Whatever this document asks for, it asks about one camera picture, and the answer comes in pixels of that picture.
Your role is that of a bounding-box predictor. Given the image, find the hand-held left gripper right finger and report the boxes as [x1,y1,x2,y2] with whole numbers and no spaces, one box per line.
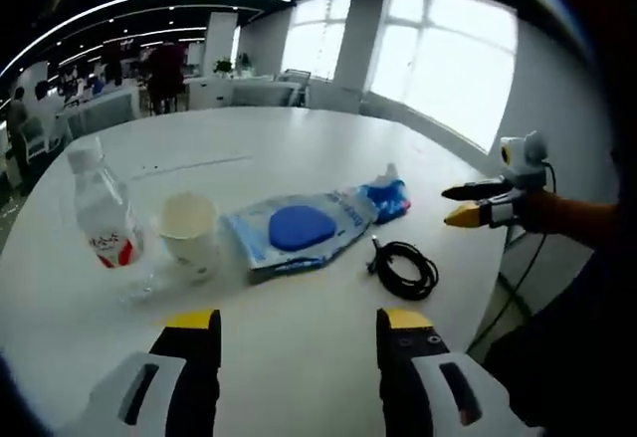
[375,307,530,437]

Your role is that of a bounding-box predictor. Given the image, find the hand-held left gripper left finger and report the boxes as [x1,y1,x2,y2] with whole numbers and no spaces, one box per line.
[87,308,223,437]

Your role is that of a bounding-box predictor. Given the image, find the small blue packet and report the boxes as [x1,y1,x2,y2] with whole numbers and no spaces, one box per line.
[365,161,414,225]

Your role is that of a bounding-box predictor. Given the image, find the white paper cup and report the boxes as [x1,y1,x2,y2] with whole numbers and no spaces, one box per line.
[151,192,221,282]

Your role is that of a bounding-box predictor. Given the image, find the wet wipes pack blue lid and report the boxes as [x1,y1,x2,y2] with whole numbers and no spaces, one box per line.
[221,185,380,275]

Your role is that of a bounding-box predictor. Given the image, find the clear plastic water bottle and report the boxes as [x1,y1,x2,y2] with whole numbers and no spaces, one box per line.
[66,136,165,307]

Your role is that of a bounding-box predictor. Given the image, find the large bright window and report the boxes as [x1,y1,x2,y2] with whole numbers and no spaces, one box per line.
[365,0,520,153]

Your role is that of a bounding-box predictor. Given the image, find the person's dark clothing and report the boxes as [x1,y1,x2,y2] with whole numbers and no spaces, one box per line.
[482,0,637,437]

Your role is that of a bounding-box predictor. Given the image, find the white table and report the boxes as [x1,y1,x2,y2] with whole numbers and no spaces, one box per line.
[0,106,510,437]

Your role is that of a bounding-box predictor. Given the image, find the grey mesh office chair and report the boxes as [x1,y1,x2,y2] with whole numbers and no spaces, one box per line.
[283,68,314,86]

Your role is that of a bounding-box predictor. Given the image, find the window with blinds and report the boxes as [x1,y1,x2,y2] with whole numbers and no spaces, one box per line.
[281,0,353,81]

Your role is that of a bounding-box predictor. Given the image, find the white desk partition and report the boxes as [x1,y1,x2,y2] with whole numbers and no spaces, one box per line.
[69,89,134,135]

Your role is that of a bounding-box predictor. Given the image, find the white office chair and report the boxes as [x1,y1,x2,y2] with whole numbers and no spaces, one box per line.
[22,117,52,160]

